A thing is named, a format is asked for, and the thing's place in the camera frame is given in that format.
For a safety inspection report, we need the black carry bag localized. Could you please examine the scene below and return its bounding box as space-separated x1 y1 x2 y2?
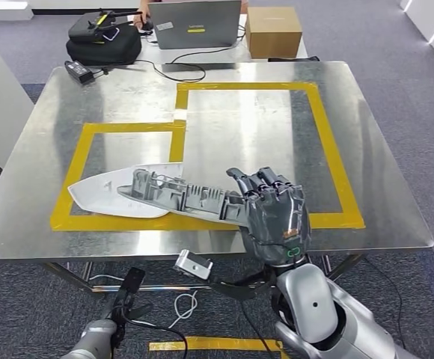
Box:
66 23 143 67

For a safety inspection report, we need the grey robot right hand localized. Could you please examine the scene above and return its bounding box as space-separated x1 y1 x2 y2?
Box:
225 166 312 269

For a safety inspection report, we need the white car mirror cover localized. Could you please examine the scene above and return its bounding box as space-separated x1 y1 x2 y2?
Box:
67 162 185 219

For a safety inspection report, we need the stainless steel workbench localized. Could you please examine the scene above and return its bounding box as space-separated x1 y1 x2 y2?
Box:
0 60 434 297

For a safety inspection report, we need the yellow floor tape square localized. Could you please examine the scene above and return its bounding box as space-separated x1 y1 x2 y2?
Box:
148 336 291 359

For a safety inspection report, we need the grey laptop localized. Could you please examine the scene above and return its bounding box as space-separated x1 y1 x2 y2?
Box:
147 0 243 51

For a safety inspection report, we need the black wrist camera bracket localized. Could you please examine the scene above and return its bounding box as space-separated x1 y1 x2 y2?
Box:
206 269 277 302

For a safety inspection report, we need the black laptop cable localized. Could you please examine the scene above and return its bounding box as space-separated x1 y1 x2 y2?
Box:
169 28 246 66

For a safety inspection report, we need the person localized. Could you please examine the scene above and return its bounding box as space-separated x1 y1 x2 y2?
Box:
133 0 155 30

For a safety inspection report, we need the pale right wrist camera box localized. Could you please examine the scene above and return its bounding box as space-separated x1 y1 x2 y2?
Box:
173 249 214 281

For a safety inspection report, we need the black flat pad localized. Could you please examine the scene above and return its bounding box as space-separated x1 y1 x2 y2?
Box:
268 55 321 64

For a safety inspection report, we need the grey plastic wheel hubcap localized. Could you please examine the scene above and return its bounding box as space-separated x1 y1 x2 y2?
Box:
117 167 249 229

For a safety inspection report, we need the black power adapter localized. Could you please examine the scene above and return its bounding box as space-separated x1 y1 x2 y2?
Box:
64 60 95 86

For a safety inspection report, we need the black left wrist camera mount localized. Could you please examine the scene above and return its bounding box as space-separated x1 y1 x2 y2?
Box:
102 267 154 350

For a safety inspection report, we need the white floor cable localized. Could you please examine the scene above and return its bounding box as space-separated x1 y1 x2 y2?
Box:
89 274 200 331

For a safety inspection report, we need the black adapter cable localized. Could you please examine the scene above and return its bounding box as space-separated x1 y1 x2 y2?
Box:
91 58 207 85

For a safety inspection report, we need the brown cardboard box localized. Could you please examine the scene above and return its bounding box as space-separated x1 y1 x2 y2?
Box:
245 5 303 61

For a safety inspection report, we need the black floor cable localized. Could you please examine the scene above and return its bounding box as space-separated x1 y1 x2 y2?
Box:
364 257 407 351

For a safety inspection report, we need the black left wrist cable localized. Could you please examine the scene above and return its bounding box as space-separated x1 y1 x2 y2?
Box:
125 316 189 359

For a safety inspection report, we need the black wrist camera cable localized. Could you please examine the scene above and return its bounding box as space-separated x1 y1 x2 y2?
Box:
239 299 276 359

